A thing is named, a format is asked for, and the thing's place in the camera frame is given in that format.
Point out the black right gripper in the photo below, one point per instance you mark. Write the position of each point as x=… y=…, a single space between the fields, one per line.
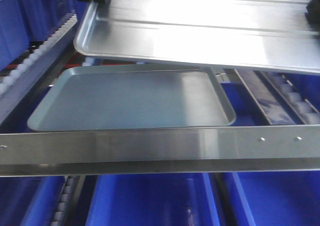
x=313 y=14

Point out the ribbed silver metal tray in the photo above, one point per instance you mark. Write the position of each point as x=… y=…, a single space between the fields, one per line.
x=268 y=35

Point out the shelf roller track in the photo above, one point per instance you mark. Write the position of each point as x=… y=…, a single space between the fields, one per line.
x=27 y=63
x=305 y=111

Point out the large grey flat tray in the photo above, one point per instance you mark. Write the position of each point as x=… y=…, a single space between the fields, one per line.
x=138 y=96

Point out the right shelf left roller track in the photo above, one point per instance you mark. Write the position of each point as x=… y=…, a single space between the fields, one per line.
x=27 y=63

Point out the right shelf front bar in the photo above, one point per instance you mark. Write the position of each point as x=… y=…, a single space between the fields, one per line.
x=161 y=150

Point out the blue bin left lane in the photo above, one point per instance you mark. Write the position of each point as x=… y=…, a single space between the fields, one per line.
x=26 y=21

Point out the blue bin below right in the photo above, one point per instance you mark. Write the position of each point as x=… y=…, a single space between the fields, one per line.
x=274 y=198

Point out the blue bin below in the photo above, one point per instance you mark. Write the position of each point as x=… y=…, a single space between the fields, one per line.
x=29 y=201
x=274 y=198
x=167 y=199

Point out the blue bin below centre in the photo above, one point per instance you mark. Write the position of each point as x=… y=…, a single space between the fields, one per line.
x=167 y=199

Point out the blue bin below left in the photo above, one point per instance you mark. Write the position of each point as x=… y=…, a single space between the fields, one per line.
x=29 y=201

